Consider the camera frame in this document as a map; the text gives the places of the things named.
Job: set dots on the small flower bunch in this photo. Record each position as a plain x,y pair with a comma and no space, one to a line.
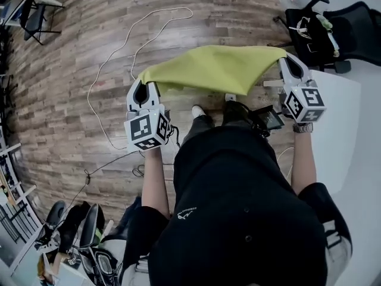
326,22

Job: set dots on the dark smartphone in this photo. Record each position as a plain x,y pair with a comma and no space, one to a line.
312,48

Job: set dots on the person's right leg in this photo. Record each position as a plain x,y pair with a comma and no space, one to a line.
235,115

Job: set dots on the person's right forearm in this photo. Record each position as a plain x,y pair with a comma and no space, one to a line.
303,159

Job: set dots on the yellow-green cloth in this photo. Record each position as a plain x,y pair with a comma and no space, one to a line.
214,67

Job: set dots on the black office chair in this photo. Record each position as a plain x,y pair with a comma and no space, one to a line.
92,225
351,31

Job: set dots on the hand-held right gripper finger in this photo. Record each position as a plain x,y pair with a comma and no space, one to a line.
305,74
285,76

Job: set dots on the pale patterned pouch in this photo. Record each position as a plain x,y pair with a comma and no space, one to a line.
333,42

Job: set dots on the person's left leg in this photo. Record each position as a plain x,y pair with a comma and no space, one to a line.
198,130

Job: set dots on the person's right white shoe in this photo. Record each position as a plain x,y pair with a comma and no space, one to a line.
230,97

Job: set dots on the person's torso in black shirt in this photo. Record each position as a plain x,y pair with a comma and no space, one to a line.
238,204

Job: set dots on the person's leg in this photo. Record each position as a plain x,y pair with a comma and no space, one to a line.
235,115
198,130

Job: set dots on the person's white shoe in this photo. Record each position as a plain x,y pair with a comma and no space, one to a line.
230,97
198,110

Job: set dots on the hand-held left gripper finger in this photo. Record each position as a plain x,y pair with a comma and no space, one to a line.
131,98
154,95

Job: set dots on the black waist-mounted device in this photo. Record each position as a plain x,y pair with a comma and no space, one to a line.
269,119

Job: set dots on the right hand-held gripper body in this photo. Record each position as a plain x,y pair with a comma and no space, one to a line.
309,103

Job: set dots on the silver wristwatch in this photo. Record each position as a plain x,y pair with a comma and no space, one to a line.
302,127

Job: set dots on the black folding chair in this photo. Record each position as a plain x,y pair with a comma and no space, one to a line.
34,19

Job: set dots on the person's left white shoe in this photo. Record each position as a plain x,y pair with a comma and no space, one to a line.
198,110

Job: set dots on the person's left forearm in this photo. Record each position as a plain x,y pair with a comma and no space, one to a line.
153,183

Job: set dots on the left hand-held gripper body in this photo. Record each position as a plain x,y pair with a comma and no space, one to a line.
140,130

